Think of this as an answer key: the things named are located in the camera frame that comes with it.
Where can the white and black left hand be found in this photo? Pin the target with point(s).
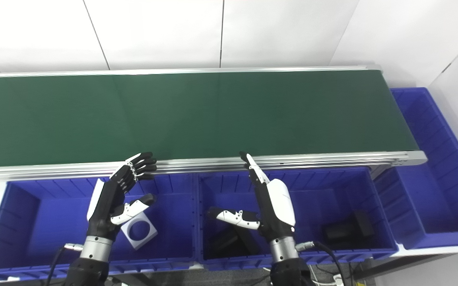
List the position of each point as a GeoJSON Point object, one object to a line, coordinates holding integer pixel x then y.
{"type": "Point", "coordinates": [103, 210]}

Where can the white and black right hand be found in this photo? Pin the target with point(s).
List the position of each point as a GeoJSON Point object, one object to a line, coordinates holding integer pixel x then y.
{"type": "Point", "coordinates": [278, 206]}

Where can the black cylinder-on-block part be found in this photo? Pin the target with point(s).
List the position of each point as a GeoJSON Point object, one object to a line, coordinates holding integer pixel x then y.
{"type": "Point", "coordinates": [233, 242]}

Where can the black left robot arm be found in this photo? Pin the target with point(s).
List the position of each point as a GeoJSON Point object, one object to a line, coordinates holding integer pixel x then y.
{"type": "Point", "coordinates": [92, 262]}

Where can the blue bin with black parts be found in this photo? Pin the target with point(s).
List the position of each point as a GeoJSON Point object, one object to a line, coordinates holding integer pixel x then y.
{"type": "Point", "coordinates": [320, 194]}

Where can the green conveyor belt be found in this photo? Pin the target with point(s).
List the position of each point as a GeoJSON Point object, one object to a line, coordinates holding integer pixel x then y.
{"type": "Point", "coordinates": [292, 161]}
{"type": "Point", "coordinates": [213, 115]}

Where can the white square part with hole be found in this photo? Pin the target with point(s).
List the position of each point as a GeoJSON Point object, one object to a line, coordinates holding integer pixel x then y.
{"type": "Point", "coordinates": [145, 236]}

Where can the blue bin with white part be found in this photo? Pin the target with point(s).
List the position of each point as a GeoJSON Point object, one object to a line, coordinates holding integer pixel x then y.
{"type": "Point", "coordinates": [46, 222]}

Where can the black block part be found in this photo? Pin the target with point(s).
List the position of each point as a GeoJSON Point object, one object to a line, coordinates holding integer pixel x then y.
{"type": "Point", "coordinates": [346, 230]}

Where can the aluminium conveyor leg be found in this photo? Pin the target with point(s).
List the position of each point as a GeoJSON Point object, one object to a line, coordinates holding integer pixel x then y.
{"type": "Point", "coordinates": [378, 171]}

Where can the empty blue bin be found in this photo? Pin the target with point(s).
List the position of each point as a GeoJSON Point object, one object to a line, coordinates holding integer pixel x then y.
{"type": "Point", "coordinates": [427, 206]}

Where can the black floor beam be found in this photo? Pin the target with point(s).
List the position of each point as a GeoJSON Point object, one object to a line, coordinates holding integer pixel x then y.
{"type": "Point", "coordinates": [396, 264]}

